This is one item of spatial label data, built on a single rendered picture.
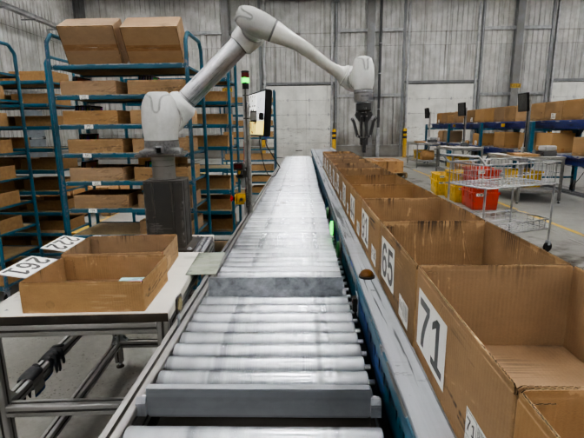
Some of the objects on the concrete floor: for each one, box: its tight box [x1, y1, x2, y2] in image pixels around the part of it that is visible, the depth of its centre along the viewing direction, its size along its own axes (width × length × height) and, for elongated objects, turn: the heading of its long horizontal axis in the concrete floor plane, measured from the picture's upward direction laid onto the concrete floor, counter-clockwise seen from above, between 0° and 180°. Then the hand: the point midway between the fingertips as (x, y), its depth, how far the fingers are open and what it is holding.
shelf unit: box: [44, 30, 212, 290], centre depth 332 cm, size 98×49×196 cm, turn 92°
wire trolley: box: [441, 153, 562, 251], centre depth 449 cm, size 107×56×103 cm, turn 114°
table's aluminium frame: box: [0, 241, 215, 438], centre depth 189 cm, size 100×58×72 cm, turn 5°
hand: (363, 145), depth 212 cm, fingers closed
